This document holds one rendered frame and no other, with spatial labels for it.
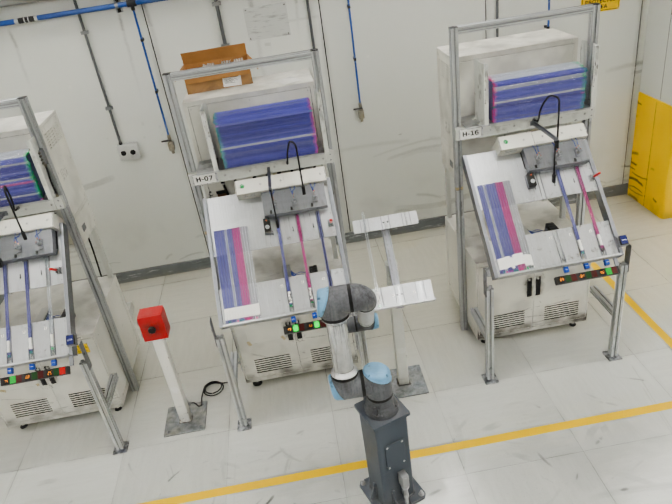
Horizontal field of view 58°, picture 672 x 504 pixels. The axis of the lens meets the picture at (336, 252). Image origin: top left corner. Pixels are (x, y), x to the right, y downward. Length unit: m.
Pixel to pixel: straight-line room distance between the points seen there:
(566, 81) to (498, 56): 0.38
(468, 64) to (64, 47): 2.78
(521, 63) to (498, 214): 0.83
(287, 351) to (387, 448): 1.11
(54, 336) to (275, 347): 1.20
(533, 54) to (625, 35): 1.87
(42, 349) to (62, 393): 0.60
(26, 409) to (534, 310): 3.10
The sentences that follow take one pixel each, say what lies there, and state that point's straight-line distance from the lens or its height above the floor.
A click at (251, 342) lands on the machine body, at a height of 0.36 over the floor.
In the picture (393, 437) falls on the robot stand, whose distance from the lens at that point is 2.83.
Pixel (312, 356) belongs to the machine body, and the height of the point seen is 0.17.
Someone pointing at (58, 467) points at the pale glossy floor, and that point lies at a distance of 3.93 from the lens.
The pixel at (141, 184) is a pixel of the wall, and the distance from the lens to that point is 5.01.
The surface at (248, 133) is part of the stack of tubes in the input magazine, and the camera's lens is 3.21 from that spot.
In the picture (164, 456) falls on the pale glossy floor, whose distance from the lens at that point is 3.68.
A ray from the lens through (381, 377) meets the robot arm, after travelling 2.62.
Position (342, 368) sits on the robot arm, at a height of 0.84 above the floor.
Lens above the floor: 2.51
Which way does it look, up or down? 29 degrees down
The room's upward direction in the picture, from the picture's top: 9 degrees counter-clockwise
